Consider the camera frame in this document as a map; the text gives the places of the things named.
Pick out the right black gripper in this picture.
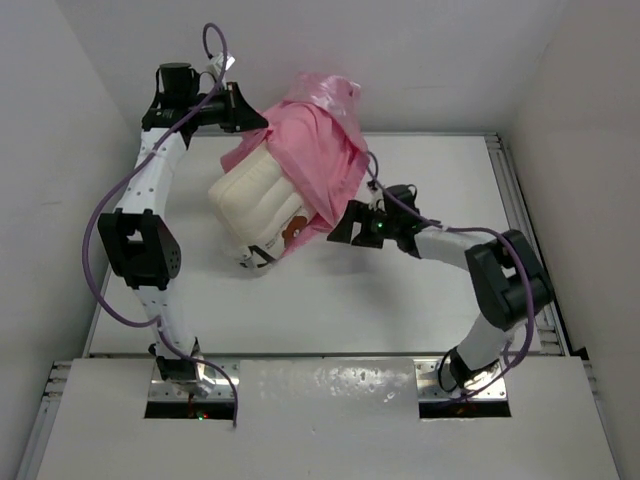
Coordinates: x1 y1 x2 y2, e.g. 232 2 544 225
328 199 400 249

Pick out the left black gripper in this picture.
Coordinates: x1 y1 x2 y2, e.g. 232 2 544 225
185 82 267 134

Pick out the pink satin pillowcase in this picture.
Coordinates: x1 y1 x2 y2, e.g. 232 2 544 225
220 72 368 255

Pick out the cream pillow with bear print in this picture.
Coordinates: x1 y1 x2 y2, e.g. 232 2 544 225
208 146 316 275

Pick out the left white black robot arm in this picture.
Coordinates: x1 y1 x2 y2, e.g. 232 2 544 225
97 63 267 389

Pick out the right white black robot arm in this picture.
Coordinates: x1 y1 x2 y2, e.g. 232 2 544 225
327 182 555 393

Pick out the white foam front board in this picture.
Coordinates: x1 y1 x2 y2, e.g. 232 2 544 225
39 357 617 479

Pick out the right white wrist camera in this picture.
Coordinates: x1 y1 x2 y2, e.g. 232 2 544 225
367 180 385 212

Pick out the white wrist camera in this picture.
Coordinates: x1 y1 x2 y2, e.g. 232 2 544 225
206 52 235 78
367 180 385 212

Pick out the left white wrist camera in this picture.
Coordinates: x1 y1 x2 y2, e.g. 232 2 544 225
206 52 235 78

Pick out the right aluminium frame rail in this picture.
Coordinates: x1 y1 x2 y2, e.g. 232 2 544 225
484 133 571 356

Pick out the aluminium frame rail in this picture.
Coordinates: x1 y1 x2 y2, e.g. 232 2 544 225
484 133 571 356
16 361 72 480

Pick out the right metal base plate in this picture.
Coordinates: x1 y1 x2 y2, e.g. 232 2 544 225
413 357 508 403

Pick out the metal base plate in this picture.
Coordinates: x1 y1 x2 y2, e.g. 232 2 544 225
413 357 508 403
147 365 239 403

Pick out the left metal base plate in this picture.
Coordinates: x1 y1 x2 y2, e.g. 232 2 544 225
147 365 239 403

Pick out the left aluminium frame rail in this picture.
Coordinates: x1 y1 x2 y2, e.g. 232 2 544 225
16 361 72 480

